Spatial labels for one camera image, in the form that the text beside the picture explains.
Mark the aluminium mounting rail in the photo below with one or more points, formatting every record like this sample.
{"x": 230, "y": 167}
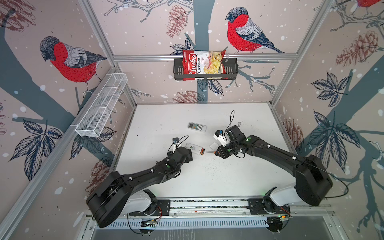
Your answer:
{"x": 214, "y": 207}

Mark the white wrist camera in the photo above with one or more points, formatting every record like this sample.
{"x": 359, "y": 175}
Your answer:
{"x": 175, "y": 141}
{"x": 220, "y": 136}

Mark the white battery cover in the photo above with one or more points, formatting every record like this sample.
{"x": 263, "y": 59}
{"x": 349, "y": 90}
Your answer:
{"x": 214, "y": 146}

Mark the black wall basket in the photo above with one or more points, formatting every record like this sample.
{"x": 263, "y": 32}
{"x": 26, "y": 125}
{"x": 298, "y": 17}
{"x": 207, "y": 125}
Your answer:
{"x": 227, "y": 69}

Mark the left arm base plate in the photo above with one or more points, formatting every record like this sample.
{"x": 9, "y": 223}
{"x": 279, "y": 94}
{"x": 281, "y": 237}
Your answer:
{"x": 156, "y": 209}

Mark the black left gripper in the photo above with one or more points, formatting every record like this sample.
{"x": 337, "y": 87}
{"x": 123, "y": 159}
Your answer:
{"x": 189, "y": 157}

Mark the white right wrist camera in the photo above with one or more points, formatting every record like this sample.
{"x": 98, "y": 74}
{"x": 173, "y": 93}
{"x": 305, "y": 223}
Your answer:
{"x": 220, "y": 136}

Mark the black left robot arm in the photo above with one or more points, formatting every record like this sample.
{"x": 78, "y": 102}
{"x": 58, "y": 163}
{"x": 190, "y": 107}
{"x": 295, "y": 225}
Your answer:
{"x": 107, "y": 201}

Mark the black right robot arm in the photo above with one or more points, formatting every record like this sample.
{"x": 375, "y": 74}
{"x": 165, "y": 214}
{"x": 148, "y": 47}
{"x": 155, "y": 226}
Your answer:
{"x": 312, "y": 181}

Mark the white wire mesh basket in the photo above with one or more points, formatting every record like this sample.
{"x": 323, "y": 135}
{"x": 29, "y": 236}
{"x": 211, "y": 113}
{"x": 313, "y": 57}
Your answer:
{"x": 98, "y": 113}

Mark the red cassava chips bag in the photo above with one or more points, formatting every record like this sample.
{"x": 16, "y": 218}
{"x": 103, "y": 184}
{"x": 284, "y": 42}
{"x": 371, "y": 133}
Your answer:
{"x": 203, "y": 62}

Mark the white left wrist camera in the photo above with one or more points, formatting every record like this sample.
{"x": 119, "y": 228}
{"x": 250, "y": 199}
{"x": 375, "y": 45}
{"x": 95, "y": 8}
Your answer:
{"x": 175, "y": 141}

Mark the grey-faced white remote control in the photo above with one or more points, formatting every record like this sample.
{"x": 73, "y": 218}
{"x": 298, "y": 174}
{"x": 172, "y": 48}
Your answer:
{"x": 197, "y": 127}

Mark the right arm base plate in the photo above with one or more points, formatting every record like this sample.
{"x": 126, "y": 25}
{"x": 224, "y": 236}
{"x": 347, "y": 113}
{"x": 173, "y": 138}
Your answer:
{"x": 266, "y": 207}

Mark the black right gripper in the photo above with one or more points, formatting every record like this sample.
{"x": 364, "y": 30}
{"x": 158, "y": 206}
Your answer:
{"x": 221, "y": 154}

